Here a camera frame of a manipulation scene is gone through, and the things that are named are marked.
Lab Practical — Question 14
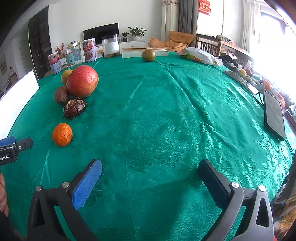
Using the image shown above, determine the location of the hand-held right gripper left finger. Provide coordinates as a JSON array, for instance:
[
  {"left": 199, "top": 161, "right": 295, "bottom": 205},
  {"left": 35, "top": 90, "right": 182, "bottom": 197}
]
[{"left": 27, "top": 159, "right": 103, "bottom": 241}]

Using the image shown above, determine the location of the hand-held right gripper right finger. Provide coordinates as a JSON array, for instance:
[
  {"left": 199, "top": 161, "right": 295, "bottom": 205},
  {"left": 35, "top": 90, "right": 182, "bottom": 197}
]
[{"left": 198, "top": 159, "right": 274, "bottom": 241}]

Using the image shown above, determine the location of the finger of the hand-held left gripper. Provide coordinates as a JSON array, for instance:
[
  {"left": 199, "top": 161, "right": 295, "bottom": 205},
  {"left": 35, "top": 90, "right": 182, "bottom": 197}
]
[
  {"left": 0, "top": 136, "right": 16, "bottom": 146},
  {"left": 10, "top": 137, "right": 33, "bottom": 151}
]

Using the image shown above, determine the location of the orange tangerine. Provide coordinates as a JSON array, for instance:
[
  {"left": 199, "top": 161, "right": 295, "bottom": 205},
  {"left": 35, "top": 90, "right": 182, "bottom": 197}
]
[{"left": 52, "top": 123, "right": 73, "bottom": 147}]

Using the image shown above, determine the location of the brown passion fruit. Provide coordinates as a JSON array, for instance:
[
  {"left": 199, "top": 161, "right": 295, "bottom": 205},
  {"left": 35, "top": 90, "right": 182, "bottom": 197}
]
[{"left": 53, "top": 86, "right": 70, "bottom": 106}]

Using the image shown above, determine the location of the wrinkled brown dried date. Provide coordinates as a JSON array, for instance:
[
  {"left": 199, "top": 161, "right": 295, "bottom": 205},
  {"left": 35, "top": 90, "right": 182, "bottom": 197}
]
[{"left": 63, "top": 97, "right": 87, "bottom": 119}]

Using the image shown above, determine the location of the large red apple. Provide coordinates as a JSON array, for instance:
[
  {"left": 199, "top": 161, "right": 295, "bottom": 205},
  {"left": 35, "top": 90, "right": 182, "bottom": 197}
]
[{"left": 66, "top": 65, "right": 99, "bottom": 98}]

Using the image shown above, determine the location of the person's left hand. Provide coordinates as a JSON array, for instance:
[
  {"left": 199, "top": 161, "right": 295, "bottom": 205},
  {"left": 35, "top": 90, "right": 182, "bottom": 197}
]
[{"left": 0, "top": 174, "right": 9, "bottom": 217}]

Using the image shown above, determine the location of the white board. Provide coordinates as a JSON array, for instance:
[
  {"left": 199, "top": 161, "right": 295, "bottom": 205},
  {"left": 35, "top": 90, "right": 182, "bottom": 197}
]
[{"left": 0, "top": 69, "right": 40, "bottom": 141}]

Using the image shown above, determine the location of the floral patterned cloth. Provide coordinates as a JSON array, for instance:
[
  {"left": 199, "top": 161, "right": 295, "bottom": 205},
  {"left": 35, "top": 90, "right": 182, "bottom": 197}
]
[{"left": 270, "top": 176, "right": 296, "bottom": 241}]

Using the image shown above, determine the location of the green tablecloth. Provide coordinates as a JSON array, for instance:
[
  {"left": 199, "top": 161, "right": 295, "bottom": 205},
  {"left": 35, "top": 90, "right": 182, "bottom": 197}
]
[{"left": 0, "top": 52, "right": 296, "bottom": 241}]

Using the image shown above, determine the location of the yellow-green pear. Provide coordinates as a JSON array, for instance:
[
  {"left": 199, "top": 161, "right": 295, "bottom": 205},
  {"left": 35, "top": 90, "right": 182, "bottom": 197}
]
[{"left": 61, "top": 69, "right": 74, "bottom": 86}]

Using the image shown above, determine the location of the small red label can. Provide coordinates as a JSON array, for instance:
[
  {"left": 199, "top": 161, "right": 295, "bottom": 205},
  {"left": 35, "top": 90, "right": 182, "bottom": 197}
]
[{"left": 48, "top": 52, "right": 62, "bottom": 75}]

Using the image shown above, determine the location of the black tablet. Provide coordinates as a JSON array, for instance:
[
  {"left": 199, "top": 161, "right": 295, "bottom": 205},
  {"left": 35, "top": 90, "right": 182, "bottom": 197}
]
[{"left": 264, "top": 90, "right": 286, "bottom": 141}]

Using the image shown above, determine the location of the glass jar teal label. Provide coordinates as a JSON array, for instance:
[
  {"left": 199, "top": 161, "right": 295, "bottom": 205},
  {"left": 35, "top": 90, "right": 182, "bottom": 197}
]
[{"left": 64, "top": 44, "right": 82, "bottom": 66}]

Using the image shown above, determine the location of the dark tall cabinet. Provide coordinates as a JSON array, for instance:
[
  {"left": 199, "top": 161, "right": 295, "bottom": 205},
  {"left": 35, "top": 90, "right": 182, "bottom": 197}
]
[{"left": 28, "top": 6, "right": 52, "bottom": 80}]

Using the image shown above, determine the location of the large red label can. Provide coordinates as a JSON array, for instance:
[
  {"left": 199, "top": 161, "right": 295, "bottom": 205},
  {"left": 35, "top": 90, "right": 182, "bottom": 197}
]
[{"left": 83, "top": 38, "right": 97, "bottom": 63}]

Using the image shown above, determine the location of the clear plastic jar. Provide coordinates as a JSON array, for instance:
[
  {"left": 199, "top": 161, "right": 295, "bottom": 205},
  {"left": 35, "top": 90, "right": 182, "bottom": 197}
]
[{"left": 102, "top": 34, "right": 121, "bottom": 58}]

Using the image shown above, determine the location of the white plastic bag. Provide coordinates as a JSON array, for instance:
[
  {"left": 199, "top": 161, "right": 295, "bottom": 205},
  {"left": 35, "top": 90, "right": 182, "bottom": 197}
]
[{"left": 178, "top": 47, "right": 220, "bottom": 65}]

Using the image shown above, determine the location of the black television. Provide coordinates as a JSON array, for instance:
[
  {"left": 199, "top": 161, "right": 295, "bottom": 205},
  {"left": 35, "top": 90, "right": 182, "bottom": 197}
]
[{"left": 83, "top": 23, "right": 119, "bottom": 45}]

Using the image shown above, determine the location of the flat white box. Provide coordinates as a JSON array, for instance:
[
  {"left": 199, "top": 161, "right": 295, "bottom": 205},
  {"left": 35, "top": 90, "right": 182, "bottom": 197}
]
[{"left": 122, "top": 47, "right": 169, "bottom": 58}]

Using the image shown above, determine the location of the wooden bench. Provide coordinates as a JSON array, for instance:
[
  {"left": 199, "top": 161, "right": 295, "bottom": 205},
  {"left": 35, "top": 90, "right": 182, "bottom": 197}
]
[{"left": 196, "top": 34, "right": 253, "bottom": 66}]

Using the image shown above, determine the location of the brown-green round fruit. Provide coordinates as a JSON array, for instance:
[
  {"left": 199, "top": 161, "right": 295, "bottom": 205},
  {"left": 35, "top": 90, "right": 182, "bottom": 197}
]
[{"left": 142, "top": 49, "right": 156, "bottom": 62}]

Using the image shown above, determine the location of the white tv cabinet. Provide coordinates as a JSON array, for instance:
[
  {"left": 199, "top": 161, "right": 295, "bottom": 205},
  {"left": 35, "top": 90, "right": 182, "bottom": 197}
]
[{"left": 96, "top": 41, "right": 146, "bottom": 57}]

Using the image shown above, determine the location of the orange beanbag chair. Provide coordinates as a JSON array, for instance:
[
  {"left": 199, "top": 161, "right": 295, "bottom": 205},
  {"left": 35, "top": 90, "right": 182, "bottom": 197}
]
[{"left": 148, "top": 31, "right": 195, "bottom": 52}]

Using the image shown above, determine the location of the leafy potted plant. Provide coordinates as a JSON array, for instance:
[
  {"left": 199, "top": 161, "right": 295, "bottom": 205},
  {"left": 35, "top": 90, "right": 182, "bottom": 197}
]
[{"left": 128, "top": 27, "right": 148, "bottom": 42}]

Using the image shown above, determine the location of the white window curtain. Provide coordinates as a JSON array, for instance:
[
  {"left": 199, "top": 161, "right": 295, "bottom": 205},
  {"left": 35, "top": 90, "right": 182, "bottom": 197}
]
[{"left": 242, "top": 0, "right": 260, "bottom": 52}]

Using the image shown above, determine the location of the grey curtain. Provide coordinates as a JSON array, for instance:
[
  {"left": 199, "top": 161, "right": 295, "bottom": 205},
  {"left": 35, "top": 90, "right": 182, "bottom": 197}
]
[{"left": 178, "top": 0, "right": 193, "bottom": 35}]

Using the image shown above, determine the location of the black cable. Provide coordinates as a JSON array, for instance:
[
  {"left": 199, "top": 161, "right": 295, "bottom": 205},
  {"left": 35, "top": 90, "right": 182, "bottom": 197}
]
[{"left": 253, "top": 91, "right": 265, "bottom": 109}]

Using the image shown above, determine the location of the red wall hanging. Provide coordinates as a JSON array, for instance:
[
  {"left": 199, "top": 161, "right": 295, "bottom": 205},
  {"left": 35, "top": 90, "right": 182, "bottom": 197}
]
[{"left": 198, "top": 0, "right": 211, "bottom": 16}]

